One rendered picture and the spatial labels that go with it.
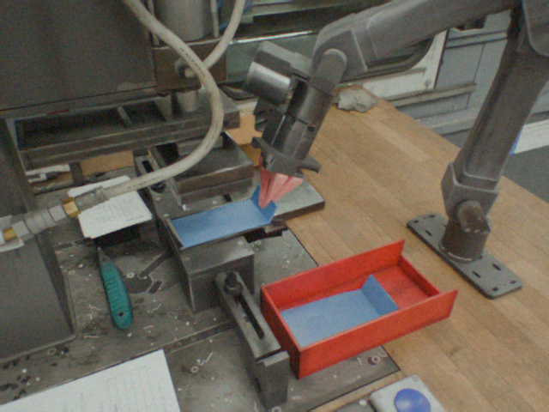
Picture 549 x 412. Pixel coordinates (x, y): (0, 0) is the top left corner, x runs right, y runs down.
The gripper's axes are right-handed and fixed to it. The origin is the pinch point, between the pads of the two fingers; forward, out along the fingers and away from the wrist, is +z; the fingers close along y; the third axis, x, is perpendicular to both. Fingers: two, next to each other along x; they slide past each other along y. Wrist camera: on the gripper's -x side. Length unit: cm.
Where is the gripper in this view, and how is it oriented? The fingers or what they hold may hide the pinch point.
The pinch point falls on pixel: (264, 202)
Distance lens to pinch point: 76.1
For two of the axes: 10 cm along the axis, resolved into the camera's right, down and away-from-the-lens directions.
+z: -3.9, 8.4, 3.7
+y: -8.2, -1.3, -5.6
